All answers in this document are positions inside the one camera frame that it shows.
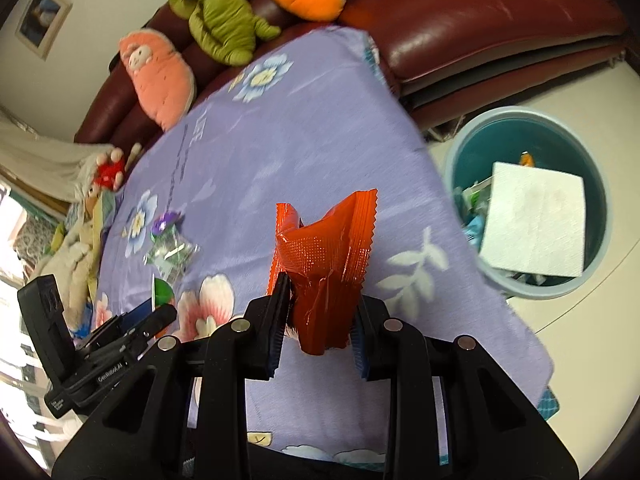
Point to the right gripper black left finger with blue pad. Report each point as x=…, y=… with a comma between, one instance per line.
x=139, y=430

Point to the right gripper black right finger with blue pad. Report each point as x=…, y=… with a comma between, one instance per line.
x=454, y=412

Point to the orange-red snack wrapper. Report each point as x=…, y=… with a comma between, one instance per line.
x=326, y=262

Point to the white paper napkin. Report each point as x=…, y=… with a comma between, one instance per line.
x=536, y=221

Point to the white green carton box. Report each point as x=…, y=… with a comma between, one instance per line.
x=473, y=201

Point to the yellow orange snack bag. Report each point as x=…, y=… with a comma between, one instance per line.
x=527, y=160

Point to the beige plush toy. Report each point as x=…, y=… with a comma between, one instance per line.
x=75, y=268

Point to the clear shiny candy wrapper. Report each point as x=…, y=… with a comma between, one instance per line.
x=170, y=252

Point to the small red dressed doll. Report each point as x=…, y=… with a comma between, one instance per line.
x=111, y=170

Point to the white cloth drape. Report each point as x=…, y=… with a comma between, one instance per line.
x=59, y=169

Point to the pink plush pillow toy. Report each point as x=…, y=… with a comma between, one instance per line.
x=164, y=83

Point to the purple floral tablecloth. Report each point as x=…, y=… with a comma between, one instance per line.
x=308, y=125

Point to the green frog plush toy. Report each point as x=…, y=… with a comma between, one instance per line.
x=227, y=30

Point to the framed picture on wall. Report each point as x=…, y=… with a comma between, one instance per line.
x=40, y=23

